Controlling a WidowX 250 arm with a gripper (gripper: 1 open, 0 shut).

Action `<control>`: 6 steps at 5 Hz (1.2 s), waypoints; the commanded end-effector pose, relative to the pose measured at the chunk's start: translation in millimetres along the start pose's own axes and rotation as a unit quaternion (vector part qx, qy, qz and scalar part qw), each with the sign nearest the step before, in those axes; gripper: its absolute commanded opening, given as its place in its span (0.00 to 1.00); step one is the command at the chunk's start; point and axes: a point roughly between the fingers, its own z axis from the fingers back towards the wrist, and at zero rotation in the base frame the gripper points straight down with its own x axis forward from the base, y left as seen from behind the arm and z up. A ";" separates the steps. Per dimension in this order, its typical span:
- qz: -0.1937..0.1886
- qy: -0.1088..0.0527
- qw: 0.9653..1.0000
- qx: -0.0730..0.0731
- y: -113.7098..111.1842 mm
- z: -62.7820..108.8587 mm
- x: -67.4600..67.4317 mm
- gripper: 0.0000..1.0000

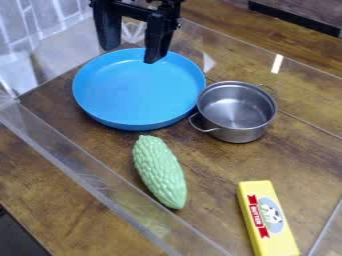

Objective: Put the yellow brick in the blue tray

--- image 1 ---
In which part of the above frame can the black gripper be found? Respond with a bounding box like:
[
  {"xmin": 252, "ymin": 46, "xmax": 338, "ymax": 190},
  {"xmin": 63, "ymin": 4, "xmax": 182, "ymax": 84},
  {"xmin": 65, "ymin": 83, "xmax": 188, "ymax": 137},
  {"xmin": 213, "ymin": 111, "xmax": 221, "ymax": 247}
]
[{"xmin": 90, "ymin": 0, "xmax": 185, "ymax": 64}]

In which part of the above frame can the yellow butter brick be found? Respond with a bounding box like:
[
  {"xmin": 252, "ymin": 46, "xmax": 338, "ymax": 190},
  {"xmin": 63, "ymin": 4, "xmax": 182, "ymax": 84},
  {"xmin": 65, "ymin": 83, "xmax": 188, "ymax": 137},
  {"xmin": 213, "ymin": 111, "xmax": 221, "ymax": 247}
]
[{"xmin": 237, "ymin": 180, "xmax": 301, "ymax": 256}]

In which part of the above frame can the green bitter gourd toy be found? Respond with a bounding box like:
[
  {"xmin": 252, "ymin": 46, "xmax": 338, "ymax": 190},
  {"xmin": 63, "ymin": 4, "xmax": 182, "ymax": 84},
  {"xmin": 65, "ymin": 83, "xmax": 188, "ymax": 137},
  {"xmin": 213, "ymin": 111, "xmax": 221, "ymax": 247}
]
[{"xmin": 133, "ymin": 135, "xmax": 188, "ymax": 209}]

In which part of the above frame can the blue round tray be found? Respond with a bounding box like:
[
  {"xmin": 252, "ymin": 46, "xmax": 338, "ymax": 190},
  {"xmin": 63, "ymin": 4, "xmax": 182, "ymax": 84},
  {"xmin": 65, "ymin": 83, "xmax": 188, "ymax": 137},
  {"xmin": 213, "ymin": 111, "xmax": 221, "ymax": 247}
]
[{"xmin": 73, "ymin": 48, "xmax": 206, "ymax": 131}]

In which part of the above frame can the small steel pot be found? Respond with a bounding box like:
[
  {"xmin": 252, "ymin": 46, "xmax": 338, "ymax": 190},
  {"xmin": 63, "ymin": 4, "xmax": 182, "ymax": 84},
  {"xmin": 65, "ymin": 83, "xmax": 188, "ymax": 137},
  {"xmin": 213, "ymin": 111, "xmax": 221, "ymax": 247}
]
[{"xmin": 189, "ymin": 81, "xmax": 278, "ymax": 144}]

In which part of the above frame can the clear acrylic enclosure wall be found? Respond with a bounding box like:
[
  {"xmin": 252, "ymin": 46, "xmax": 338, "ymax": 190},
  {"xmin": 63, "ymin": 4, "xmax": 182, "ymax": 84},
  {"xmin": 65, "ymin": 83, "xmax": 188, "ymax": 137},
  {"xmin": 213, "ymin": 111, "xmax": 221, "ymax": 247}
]
[{"xmin": 0, "ymin": 90, "xmax": 233, "ymax": 256}]

